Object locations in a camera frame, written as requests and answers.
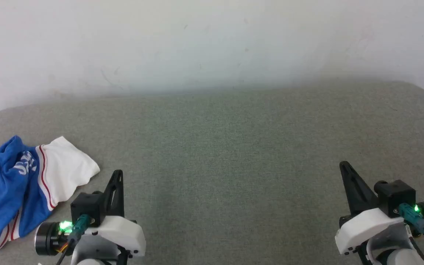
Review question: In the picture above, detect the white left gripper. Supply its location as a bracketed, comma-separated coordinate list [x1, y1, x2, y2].
[83, 170, 146, 258]

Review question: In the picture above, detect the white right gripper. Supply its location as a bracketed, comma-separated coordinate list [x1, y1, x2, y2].
[335, 161, 406, 255]

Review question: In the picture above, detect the blue white red-striped garment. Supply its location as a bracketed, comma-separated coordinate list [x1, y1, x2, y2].
[0, 135, 100, 252]

